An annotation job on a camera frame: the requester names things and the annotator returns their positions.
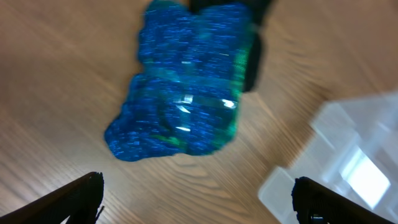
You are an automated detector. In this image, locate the clear plastic container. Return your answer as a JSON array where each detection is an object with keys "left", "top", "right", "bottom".
[{"left": 258, "top": 91, "right": 397, "bottom": 223}]

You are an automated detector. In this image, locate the blue green sequin cloth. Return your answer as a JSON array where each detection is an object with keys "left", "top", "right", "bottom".
[{"left": 104, "top": 1, "right": 254, "bottom": 162}]

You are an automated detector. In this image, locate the black cloth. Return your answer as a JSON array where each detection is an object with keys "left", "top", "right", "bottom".
[{"left": 189, "top": 0, "right": 274, "bottom": 93}]

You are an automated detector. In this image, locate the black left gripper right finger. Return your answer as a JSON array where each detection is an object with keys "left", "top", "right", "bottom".
[{"left": 292, "top": 177, "right": 393, "bottom": 224}]

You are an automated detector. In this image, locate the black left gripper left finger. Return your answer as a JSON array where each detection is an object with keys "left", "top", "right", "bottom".
[{"left": 1, "top": 172, "right": 104, "bottom": 224}]

